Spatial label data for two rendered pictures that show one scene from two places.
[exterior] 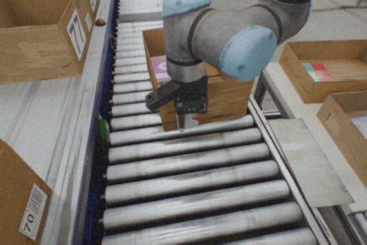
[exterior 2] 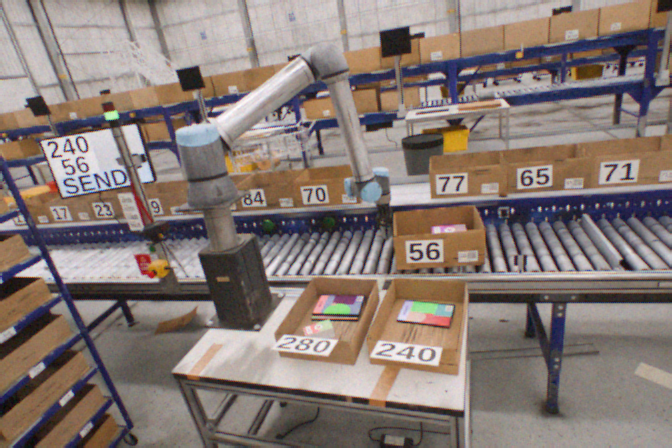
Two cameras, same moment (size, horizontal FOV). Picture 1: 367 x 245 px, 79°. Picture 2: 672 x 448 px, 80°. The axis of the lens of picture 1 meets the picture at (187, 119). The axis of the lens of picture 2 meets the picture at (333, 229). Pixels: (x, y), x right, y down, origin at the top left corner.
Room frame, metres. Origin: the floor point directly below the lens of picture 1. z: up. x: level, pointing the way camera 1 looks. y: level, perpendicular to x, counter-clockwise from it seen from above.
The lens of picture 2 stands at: (1.08, -1.75, 1.68)
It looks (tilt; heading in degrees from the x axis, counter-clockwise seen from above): 23 degrees down; 118
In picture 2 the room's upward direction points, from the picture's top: 10 degrees counter-clockwise
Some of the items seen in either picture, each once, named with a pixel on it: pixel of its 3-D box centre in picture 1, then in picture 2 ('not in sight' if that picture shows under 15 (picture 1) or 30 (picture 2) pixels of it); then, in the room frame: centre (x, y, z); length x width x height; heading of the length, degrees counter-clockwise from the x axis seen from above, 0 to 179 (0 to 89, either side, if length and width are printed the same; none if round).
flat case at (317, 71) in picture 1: (314, 77); (426, 313); (0.75, -0.52, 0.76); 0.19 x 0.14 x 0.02; 0
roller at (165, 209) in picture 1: (199, 203); (350, 253); (0.24, -0.03, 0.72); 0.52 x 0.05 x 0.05; 100
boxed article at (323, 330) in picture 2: not in sight; (319, 332); (0.41, -0.73, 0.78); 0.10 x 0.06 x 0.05; 41
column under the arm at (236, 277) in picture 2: not in sight; (237, 278); (0.00, -0.63, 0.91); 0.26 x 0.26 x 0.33; 6
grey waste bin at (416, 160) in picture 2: not in sight; (424, 163); (-0.08, 3.05, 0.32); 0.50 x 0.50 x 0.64
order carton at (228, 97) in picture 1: (191, 70); (436, 236); (0.70, -0.01, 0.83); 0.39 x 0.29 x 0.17; 15
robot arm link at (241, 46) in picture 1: (234, 43); (358, 186); (0.37, -0.08, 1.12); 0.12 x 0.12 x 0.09; 43
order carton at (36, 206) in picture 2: not in sight; (46, 208); (-2.32, -0.03, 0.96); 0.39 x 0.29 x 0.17; 11
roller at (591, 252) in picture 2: (160, 24); (587, 246); (1.33, 0.16, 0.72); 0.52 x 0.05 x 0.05; 100
